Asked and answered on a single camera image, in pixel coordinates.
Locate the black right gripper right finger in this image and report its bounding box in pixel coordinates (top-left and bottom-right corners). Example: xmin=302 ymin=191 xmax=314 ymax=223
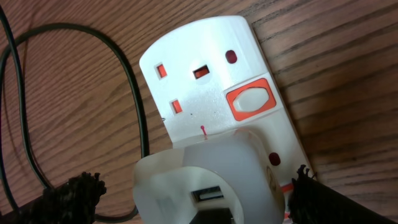
xmin=288 ymin=164 xmax=396 ymax=224

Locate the white USB charger adapter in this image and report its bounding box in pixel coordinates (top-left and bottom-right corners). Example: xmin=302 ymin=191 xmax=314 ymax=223
xmin=133 ymin=129 xmax=285 ymax=223

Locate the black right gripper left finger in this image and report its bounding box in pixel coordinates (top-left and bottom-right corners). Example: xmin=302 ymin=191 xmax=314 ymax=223
xmin=1 ymin=172 xmax=106 ymax=224

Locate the white power strip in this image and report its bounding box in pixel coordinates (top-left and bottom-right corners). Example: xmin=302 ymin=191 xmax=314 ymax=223
xmin=139 ymin=15 xmax=313 ymax=194

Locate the black charging cable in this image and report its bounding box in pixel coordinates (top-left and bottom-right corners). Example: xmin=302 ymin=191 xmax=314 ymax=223
xmin=0 ymin=6 xmax=233 ymax=224

